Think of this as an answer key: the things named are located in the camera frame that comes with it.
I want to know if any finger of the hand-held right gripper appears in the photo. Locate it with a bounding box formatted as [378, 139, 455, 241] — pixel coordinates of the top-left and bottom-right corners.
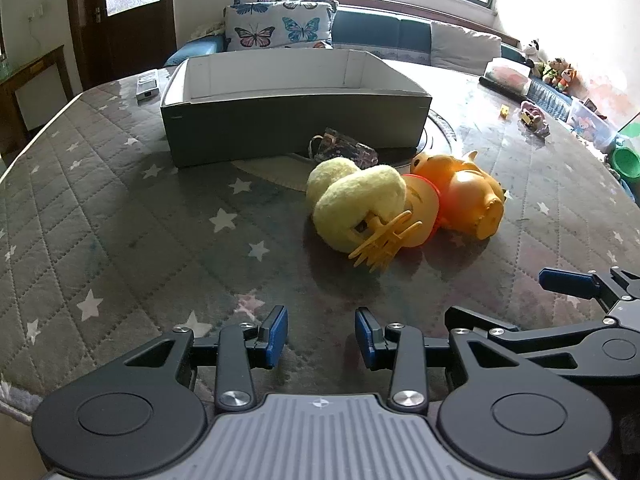
[539, 266, 640, 312]
[444, 305, 608, 378]

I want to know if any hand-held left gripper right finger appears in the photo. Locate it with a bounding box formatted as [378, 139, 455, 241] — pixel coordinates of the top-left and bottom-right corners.
[354, 306, 526, 413]

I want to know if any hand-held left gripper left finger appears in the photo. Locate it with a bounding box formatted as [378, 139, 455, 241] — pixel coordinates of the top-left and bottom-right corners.
[122, 305, 289, 413]

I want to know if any orange rubber pig toy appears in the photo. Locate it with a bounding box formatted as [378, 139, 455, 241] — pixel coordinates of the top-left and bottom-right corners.
[410, 150, 507, 241]

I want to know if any yellow plush duck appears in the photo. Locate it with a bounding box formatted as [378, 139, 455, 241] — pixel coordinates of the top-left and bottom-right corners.
[306, 156, 442, 273]

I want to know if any floral keychain pouch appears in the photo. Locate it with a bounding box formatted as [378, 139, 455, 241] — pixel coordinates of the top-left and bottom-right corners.
[307, 127, 378, 168]

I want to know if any grey cardboard box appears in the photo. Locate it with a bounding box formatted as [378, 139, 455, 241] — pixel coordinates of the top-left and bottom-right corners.
[160, 49, 433, 168]

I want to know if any clear plastic food container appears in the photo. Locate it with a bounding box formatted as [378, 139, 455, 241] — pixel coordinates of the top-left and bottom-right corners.
[482, 57, 532, 96]

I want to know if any green plastic bucket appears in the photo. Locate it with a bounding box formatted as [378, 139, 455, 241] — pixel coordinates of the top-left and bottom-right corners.
[607, 132, 640, 183]

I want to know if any clear storage box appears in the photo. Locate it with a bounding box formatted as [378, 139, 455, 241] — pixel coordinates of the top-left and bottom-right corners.
[567, 97, 618, 153]

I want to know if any grey star quilted tablecloth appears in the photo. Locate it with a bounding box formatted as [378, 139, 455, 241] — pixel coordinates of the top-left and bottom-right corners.
[0, 60, 640, 411]

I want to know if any green brown plush toy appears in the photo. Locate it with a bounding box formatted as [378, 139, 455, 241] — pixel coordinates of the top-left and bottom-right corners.
[542, 58, 563, 88]

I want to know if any white sofa cushion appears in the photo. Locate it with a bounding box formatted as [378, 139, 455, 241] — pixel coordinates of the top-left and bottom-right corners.
[430, 21, 502, 75]

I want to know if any blue sofa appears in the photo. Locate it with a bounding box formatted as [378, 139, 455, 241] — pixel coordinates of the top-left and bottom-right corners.
[165, 7, 526, 68]

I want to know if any large butterfly print pillow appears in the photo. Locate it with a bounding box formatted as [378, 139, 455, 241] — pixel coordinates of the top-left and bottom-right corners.
[223, 2, 335, 51]

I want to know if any dark wooden door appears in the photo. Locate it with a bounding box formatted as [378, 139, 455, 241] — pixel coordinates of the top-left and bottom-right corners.
[65, 0, 178, 91]

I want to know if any small butterfly print pillow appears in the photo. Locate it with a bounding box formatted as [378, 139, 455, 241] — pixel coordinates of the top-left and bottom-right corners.
[232, 0, 341, 11]

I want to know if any wooden sideboard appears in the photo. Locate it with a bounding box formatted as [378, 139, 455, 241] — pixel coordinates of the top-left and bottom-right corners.
[0, 45, 68, 153]

